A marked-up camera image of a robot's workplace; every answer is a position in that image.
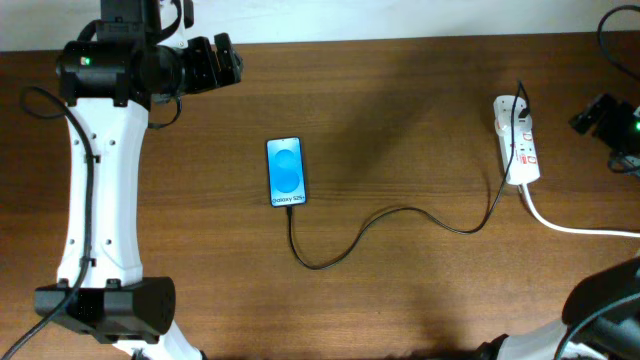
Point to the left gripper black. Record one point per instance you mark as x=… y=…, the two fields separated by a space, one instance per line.
x=209 y=75

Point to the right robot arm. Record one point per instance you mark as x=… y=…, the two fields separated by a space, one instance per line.
x=600 y=318

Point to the blue Samsung Galaxy smartphone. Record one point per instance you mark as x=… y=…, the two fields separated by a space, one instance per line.
x=286 y=173

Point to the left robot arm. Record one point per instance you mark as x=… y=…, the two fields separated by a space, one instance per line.
x=109 y=78

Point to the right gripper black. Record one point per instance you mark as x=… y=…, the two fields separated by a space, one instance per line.
x=601 y=116

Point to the white power strip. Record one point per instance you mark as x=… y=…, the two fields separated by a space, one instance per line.
x=513 y=125

